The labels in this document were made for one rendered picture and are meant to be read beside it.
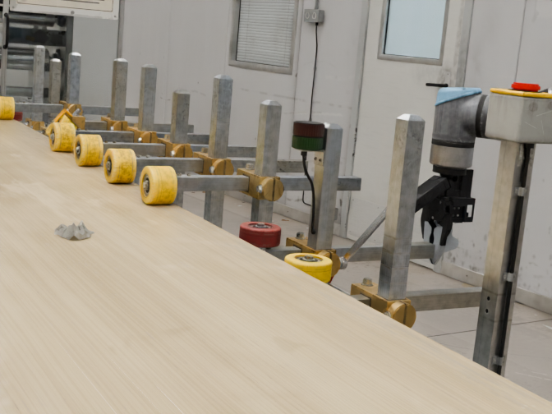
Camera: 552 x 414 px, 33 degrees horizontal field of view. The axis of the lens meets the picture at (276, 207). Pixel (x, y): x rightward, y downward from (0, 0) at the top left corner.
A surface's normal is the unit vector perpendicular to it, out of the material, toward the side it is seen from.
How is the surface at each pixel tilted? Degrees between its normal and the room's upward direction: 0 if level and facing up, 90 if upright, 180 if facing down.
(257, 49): 90
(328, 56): 90
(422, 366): 0
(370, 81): 90
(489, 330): 90
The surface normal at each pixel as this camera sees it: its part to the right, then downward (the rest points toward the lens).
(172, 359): 0.08, -0.98
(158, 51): -0.83, 0.03
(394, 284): 0.47, 0.20
